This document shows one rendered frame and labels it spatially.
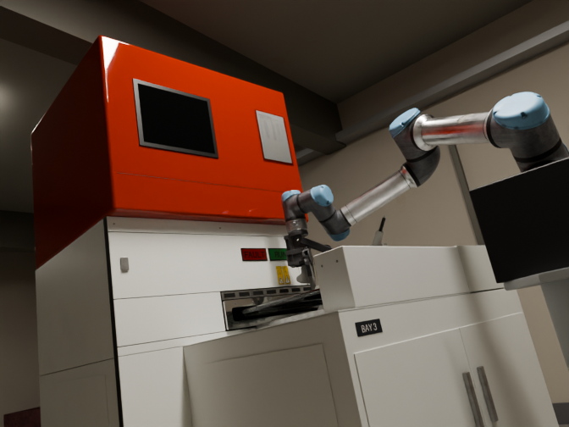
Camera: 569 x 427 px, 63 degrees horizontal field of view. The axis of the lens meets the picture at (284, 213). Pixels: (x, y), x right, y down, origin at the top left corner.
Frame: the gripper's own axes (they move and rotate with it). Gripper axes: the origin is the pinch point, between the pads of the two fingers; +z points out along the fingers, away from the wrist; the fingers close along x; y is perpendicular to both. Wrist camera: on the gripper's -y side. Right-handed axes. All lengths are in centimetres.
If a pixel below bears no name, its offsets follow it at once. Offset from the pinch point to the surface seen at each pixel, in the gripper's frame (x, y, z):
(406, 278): 38.6, -29.2, 6.4
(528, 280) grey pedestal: 49, -54, 13
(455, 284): 17.8, -43.3, 9.2
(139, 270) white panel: 37, 45, -11
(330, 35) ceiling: -119, -26, -176
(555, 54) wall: -148, -166, -133
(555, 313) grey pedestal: 42, -59, 21
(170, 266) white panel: 27.9, 39.0, -12.4
